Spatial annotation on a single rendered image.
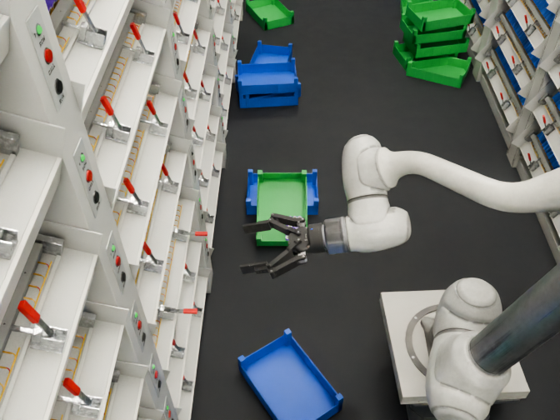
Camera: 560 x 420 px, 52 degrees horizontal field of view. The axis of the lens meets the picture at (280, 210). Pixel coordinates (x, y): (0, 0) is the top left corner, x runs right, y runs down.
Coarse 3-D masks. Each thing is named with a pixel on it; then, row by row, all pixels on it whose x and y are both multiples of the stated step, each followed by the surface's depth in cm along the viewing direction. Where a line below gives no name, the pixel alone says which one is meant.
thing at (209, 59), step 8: (200, 8) 206; (208, 8) 208; (208, 16) 208; (208, 48) 218; (208, 56) 220; (216, 56) 229; (216, 64) 229; (216, 80) 229; (216, 88) 230; (216, 96) 233; (216, 104) 236; (224, 136) 259; (224, 152) 259; (224, 160) 259
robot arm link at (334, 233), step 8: (328, 224) 140; (336, 224) 140; (344, 224) 139; (328, 232) 139; (336, 232) 139; (344, 232) 138; (328, 240) 139; (336, 240) 139; (344, 240) 138; (328, 248) 140; (336, 248) 140; (344, 248) 140
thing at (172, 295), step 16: (192, 192) 175; (192, 208) 175; (176, 224) 168; (176, 240) 164; (176, 256) 161; (176, 272) 157; (176, 288) 153; (160, 304) 148; (176, 304) 150; (160, 336) 142; (160, 352) 139
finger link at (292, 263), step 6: (294, 258) 139; (300, 258) 139; (282, 264) 139; (288, 264) 139; (294, 264) 140; (300, 264) 140; (270, 270) 138; (276, 270) 138; (282, 270) 139; (288, 270) 140; (276, 276) 139
